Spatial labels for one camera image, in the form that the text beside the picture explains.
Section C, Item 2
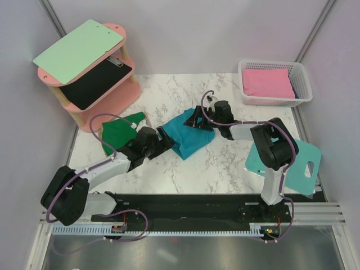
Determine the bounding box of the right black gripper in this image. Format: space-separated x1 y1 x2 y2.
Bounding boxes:
183 106 222 131

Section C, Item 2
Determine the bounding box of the teal t shirt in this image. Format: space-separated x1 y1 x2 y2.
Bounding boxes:
162 109 215 160

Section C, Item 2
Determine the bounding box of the green t shirt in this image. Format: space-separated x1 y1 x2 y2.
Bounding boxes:
100 112 146 156

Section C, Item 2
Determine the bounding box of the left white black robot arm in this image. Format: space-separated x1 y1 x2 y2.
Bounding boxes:
40 127 175 226

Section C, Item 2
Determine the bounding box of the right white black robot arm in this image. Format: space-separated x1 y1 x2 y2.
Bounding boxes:
184 98 299 222

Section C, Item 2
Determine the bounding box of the pink three-tier wooden shelf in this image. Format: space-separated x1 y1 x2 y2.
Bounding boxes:
33 20 141 132

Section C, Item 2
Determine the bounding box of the pink folded t shirt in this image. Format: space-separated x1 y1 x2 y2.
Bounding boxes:
242 68 294 98

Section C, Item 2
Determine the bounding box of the black clipboard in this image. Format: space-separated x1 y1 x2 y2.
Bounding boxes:
60 56 132 110

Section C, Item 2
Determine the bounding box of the blue folded cloth in basket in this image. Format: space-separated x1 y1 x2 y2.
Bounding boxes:
289 79 299 99

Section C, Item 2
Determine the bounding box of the white plastic basket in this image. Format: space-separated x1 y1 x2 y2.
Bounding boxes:
238 60 313 107

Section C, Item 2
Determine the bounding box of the turquoise plastic board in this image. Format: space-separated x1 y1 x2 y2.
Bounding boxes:
245 139 322 196

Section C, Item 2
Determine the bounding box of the light green clipboard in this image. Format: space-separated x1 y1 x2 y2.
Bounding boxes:
33 19 127 86

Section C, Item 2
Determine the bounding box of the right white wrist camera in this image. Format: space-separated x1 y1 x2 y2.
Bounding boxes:
206 94 219 111

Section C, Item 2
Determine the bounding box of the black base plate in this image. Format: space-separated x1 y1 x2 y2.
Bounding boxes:
89 192 327 233

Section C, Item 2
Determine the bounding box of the white slotted cable duct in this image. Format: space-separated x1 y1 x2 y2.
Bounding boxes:
51 223 272 237

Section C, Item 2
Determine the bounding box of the aluminium rail frame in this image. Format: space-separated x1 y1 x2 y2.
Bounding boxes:
26 195 347 269

